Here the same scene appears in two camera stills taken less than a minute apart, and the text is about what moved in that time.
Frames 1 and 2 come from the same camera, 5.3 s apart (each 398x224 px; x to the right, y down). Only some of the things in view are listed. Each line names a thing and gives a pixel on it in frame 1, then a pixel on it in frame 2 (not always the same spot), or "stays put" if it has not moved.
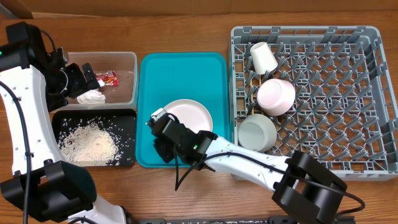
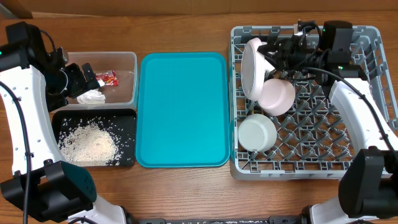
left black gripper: x=79 y=83 stays put
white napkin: x=93 y=96 stays put
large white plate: x=191 y=113 → x=254 y=65
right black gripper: x=166 y=158 → x=282 y=48
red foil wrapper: x=107 y=78 stays put
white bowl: x=257 y=132 stays put
